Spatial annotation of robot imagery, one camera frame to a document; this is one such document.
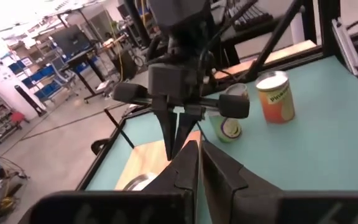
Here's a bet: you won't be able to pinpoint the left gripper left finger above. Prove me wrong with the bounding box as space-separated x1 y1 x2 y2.
19 139 200 224

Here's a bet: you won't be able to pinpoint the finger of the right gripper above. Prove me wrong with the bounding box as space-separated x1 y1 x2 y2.
171 107 204 159
153 106 179 162

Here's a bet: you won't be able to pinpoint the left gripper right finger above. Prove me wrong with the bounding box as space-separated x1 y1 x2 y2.
200 141 358 224

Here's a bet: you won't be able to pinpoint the orange corn can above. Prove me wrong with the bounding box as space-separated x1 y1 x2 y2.
122 172 161 191

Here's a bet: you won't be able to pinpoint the green chicken soup can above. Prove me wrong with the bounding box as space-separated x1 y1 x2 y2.
208 83 250 143

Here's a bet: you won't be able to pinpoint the tall orange pineapple can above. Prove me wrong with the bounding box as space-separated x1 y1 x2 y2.
254 70 296 124

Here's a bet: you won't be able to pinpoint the black backlit keyboard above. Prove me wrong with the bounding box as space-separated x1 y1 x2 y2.
227 1 276 32

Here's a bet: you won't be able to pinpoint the black monitor on desk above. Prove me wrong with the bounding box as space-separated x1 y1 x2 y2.
48 24 91 58

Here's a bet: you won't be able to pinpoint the black slanted stand bar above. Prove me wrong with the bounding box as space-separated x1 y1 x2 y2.
244 0 306 83

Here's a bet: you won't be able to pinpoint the blue storage bins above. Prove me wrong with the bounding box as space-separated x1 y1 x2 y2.
7 55 71 100

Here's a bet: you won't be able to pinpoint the red stool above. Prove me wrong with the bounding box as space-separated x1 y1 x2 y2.
10 111 27 125

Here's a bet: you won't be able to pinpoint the wooden shelf black metal frame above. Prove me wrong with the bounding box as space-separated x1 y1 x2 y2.
103 108 208 191

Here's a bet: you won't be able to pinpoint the black cable loop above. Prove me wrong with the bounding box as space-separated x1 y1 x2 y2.
91 138 111 156

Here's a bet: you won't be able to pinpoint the black post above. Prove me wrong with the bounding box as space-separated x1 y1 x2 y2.
14 84 48 118

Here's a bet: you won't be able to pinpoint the silver aluminium rail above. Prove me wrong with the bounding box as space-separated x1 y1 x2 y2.
332 17 358 77

